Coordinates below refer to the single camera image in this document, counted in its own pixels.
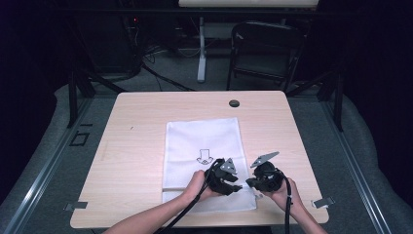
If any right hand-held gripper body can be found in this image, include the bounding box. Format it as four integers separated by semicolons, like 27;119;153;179
249;150;287;193

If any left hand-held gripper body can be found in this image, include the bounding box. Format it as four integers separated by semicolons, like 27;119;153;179
204;157;239;196

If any white mesh laundry bag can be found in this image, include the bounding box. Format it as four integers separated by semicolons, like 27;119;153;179
161;117;257;215

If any person's right hand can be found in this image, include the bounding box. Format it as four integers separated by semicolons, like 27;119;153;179
262;176;305;214

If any person's left hand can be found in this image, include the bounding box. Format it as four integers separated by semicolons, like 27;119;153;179
182;169;216;205

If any white desk leg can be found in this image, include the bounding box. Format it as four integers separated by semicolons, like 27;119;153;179
196;16;207;84

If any black folding chair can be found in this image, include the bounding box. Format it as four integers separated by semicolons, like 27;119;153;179
226;20;306;93

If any dark computer tower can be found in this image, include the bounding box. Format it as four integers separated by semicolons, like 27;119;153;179
76;9;144;74

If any white desk top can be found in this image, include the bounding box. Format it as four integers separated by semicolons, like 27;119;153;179
177;0;320;9

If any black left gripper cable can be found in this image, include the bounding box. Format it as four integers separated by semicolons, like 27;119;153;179
154;158;226;234

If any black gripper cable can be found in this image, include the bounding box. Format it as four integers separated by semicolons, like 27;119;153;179
264;169;293;234
154;158;226;234

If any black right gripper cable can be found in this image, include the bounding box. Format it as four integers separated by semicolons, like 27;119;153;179
264;169;293;234

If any grey metal table bracket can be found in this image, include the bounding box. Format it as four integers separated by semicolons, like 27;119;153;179
63;201;89;212
311;196;336;210

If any aluminium floor rail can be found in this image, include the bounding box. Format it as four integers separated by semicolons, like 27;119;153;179
319;97;393;234
0;97;94;234

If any black metal stand frame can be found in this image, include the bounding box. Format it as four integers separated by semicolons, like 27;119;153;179
66;62;128;129
285;69;345;133

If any black floor cable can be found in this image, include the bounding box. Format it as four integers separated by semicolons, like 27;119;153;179
139;48;197;93

